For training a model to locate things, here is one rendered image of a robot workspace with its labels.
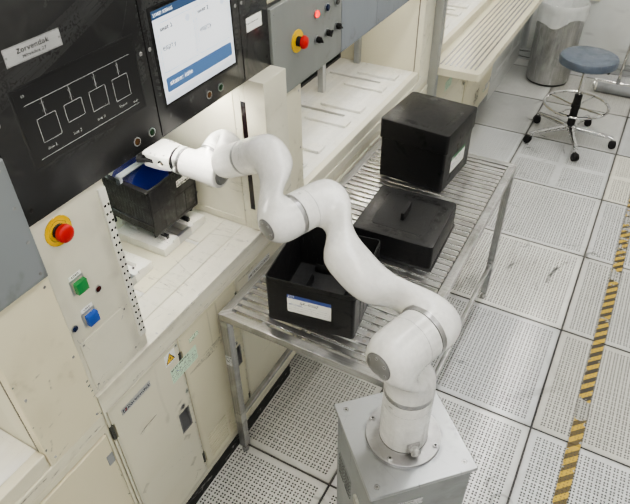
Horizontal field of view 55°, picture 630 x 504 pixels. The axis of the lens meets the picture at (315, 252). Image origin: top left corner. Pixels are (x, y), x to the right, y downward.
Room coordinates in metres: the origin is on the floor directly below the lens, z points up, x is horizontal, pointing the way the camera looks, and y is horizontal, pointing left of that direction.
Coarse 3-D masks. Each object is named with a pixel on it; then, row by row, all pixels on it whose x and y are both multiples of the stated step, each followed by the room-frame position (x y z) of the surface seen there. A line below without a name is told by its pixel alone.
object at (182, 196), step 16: (112, 176) 1.54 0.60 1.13; (176, 176) 1.57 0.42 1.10; (112, 192) 1.54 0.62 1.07; (128, 192) 1.51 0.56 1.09; (144, 192) 1.46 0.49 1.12; (160, 192) 1.51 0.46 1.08; (176, 192) 1.57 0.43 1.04; (192, 192) 1.63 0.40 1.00; (112, 208) 1.55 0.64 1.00; (128, 208) 1.51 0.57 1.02; (144, 208) 1.48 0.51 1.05; (160, 208) 1.50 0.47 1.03; (176, 208) 1.56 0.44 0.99; (192, 208) 1.63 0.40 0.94; (144, 224) 1.49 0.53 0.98; (160, 224) 1.49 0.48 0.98
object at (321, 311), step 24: (312, 240) 1.53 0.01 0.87; (288, 264) 1.45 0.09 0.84; (312, 264) 1.53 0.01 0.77; (288, 288) 1.26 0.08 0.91; (312, 288) 1.24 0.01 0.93; (336, 288) 1.41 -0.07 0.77; (288, 312) 1.27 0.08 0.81; (312, 312) 1.24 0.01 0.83; (336, 312) 1.21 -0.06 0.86; (360, 312) 1.26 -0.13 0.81
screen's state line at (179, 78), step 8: (224, 48) 1.51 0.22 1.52; (208, 56) 1.45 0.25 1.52; (216, 56) 1.47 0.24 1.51; (224, 56) 1.50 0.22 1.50; (192, 64) 1.39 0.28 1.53; (200, 64) 1.42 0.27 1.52; (208, 64) 1.44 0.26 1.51; (184, 72) 1.36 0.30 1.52; (192, 72) 1.39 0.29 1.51; (200, 72) 1.41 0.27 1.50; (168, 80) 1.31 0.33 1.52; (176, 80) 1.34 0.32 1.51; (184, 80) 1.36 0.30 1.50; (168, 88) 1.31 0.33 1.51
